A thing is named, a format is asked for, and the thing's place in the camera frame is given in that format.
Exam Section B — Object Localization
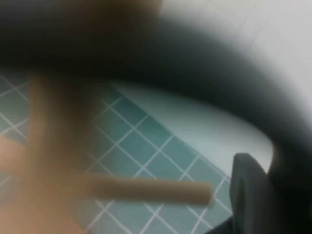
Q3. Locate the wooden branch headphone stand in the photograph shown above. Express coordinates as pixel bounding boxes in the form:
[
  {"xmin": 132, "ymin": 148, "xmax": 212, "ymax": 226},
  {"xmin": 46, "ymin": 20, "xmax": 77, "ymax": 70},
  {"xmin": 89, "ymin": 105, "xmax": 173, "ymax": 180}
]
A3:
[{"xmin": 0, "ymin": 0, "xmax": 215, "ymax": 234}]

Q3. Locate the black over-ear headphones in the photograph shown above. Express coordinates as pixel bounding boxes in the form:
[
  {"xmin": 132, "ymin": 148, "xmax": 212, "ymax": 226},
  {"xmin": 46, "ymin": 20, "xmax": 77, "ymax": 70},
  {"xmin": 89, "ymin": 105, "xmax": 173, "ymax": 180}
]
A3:
[{"xmin": 0, "ymin": 0, "xmax": 312, "ymax": 234}]

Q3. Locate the teal checkered tablecloth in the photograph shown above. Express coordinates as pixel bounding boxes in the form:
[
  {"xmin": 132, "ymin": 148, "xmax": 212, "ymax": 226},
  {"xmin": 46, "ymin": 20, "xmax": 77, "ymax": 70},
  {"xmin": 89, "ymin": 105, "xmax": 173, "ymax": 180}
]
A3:
[{"xmin": 0, "ymin": 74, "xmax": 234, "ymax": 234}]

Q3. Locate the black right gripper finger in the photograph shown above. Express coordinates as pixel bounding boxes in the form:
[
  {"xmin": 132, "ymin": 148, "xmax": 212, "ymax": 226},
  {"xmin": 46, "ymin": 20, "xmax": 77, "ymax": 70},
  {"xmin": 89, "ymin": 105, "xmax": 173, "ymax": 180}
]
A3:
[{"xmin": 214, "ymin": 153, "xmax": 276, "ymax": 234}]

